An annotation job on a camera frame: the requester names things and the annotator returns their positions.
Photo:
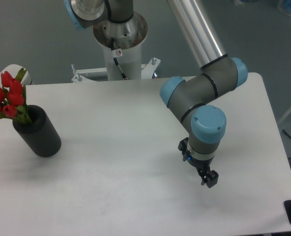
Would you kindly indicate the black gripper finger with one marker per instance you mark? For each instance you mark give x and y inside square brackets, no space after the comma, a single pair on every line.
[212,178]
[203,174]

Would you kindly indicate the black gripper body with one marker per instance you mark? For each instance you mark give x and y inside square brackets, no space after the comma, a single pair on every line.
[202,166]

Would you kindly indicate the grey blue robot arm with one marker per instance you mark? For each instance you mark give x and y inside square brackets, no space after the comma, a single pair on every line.
[189,100]

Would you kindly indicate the black cylindrical vase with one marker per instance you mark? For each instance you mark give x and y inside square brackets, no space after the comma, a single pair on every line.
[40,135]

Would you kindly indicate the red tulip bouquet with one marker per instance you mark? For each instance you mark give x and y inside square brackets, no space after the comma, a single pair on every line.
[13,98]

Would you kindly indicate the white chair back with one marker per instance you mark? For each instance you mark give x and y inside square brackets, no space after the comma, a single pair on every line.
[13,69]

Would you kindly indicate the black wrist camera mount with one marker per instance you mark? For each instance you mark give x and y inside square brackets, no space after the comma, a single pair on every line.
[183,148]

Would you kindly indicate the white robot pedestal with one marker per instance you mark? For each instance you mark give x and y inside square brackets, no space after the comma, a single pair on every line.
[122,52]

